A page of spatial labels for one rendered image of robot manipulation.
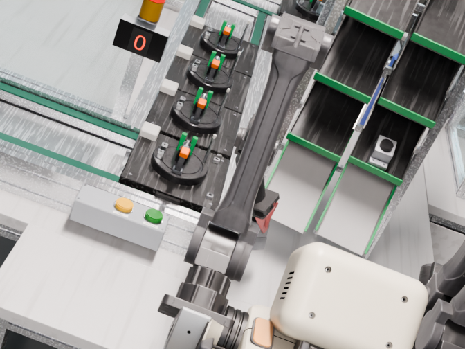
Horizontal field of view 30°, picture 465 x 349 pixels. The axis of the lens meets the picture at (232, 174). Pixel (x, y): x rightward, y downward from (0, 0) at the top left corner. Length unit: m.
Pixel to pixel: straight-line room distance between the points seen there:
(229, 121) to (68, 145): 0.48
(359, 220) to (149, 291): 0.53
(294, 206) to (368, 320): 0.77
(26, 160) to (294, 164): 0.62
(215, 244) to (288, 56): 0.33
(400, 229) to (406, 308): 1.17
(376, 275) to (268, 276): 0.79
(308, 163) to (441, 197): 0.78
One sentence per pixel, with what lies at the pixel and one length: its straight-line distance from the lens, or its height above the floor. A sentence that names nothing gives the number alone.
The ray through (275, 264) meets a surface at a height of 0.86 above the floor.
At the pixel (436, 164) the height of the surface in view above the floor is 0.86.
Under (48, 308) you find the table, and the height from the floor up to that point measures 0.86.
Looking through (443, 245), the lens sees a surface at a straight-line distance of 2.78.
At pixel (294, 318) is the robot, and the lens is 1.30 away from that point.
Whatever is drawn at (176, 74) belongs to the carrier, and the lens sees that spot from 2.51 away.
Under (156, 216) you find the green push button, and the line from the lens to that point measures 1.93.
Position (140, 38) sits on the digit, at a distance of 2.08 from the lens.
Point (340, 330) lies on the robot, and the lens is 1.31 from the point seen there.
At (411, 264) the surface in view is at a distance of 2.38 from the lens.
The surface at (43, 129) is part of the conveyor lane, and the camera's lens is 2.19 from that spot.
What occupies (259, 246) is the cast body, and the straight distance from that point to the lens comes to 1.96.
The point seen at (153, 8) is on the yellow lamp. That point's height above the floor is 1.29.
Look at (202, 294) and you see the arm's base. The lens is 1.38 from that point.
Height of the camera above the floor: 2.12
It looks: 32 degrees down
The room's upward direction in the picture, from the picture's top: 23 degrees clockwise
